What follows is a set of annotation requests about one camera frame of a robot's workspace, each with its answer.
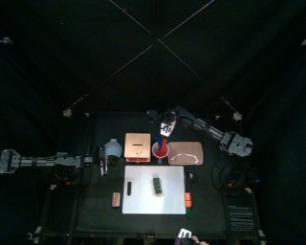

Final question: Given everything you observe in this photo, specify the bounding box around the orange toy carrot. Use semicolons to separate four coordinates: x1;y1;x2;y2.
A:
184;191;195;219

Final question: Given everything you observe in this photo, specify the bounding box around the blue plastic utensil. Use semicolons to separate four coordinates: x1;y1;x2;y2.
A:
155;135;167;165

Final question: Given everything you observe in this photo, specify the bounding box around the small wooden box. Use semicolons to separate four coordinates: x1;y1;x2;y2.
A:
124;132;154;164

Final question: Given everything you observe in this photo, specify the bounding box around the red plastic cup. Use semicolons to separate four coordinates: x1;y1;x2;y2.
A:
152;142;171;159

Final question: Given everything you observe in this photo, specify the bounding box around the pink toy salmon piece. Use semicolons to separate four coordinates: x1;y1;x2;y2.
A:
111;191;122;209

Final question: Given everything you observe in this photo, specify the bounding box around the person's hand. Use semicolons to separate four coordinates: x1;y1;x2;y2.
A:
191;234;211;245

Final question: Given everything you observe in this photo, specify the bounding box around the translucent white plastic bottle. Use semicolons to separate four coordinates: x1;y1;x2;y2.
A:
104;138;124;159

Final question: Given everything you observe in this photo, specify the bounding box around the dark toy sushi roll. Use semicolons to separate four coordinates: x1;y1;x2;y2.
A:
152;176;166;195

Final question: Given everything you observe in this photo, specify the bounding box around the white cutting board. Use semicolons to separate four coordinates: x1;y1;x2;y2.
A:
122;165;188;215

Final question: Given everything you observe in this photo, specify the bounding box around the brown square plate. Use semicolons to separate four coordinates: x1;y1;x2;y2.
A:
168;141;204;167

